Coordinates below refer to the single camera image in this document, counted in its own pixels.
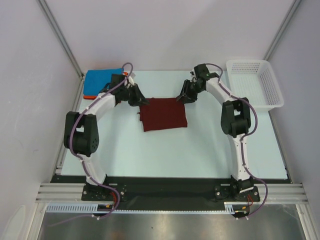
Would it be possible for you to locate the white plastic basket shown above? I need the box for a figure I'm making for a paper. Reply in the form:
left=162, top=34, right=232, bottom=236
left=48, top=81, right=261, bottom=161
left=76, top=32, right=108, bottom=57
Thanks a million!
left=226, top=59, right=284, bottom=112

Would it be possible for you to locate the aluminium frame post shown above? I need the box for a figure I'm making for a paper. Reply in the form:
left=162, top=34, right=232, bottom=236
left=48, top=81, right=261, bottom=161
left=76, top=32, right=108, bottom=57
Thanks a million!
left=36, top=0, right=84, bottom=79
left=263, top=0, right=304, bottom=61

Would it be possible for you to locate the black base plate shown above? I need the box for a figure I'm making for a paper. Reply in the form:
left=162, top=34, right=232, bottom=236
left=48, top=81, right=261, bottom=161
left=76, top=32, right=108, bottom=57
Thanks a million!
left=51, top=175, right=292, bottom=212

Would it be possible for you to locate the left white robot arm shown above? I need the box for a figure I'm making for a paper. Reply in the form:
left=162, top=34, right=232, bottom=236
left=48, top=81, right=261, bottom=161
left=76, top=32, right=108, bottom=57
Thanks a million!
left=63, top=73, right=149, bottom=200

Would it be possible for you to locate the dark red t shirt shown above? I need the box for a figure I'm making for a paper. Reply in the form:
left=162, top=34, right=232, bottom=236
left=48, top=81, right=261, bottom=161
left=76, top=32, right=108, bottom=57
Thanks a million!
left=138, top=98, right=188, bottom=132

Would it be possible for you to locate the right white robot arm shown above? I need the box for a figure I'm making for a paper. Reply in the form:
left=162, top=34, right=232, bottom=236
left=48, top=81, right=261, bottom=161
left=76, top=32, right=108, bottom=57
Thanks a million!
left=176, top=63, right=254, bottom=201

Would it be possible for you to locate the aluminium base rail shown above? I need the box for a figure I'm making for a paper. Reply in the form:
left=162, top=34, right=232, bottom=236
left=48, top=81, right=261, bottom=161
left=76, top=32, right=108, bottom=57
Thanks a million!
left=35, top=183, right=309, bottom=205

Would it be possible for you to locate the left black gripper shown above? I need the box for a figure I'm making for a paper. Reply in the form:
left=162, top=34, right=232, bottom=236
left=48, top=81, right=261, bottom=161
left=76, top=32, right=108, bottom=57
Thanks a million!
left=120, top=84, right=150, bottom=108

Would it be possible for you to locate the right aluminium frame post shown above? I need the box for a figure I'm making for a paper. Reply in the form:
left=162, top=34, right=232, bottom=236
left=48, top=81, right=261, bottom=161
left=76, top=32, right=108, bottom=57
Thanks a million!
left=263, top=0, right=304, bottom=61

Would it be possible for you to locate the folded orange t shirt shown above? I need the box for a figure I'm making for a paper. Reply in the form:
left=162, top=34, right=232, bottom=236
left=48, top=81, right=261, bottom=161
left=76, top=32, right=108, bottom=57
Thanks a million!
left=82, top=71, right=130, bottom=101

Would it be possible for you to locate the white slotted cable duct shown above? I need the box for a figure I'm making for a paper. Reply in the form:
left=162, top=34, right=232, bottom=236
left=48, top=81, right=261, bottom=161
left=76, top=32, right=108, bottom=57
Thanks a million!
left=46, top=202, right=249, bottom=215

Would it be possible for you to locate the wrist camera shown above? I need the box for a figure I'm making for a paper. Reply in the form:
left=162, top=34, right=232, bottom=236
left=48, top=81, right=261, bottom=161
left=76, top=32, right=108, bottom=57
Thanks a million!
left=193, top=63, right=219, bottom=81
left=110, top=74, right=135, bottom=89

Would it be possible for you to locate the left aluminium frame post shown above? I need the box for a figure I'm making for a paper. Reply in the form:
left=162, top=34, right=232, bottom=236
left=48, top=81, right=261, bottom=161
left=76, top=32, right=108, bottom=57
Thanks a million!
left=36, top=0, right=84, bottom=79

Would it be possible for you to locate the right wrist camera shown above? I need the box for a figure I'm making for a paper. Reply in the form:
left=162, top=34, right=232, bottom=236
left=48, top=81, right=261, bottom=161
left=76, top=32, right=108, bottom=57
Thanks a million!
left=193, top=63, right=219, bottom=81

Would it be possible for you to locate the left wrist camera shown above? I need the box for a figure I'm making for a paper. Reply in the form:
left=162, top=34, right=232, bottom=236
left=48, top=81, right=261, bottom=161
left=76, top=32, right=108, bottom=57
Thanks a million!
left=110, top=74, right=135, bottom=89

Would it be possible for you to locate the folded blue t shirt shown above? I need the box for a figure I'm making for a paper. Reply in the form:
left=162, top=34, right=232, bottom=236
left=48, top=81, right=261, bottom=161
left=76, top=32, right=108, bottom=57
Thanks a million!
left=83, top=67, right=123, bottom=97

